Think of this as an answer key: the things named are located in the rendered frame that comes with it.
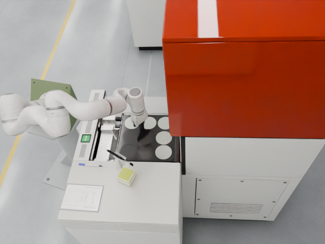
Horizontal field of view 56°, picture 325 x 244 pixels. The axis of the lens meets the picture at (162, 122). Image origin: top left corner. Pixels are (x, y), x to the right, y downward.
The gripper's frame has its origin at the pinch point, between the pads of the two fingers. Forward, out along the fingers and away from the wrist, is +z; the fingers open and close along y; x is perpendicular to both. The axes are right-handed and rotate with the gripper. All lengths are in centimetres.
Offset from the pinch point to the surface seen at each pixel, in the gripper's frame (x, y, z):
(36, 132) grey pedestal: -53, 50, 11
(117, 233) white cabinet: 37, 51, 14
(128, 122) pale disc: -9.7, 3.3, 2.5
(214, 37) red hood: 46, -6, -89
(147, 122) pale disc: -0.7, -5.1, 2.4
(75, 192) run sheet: 11, 55, -4
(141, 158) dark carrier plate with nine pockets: 16.8, 14.2, 2.5
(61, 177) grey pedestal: -65, 54, 91
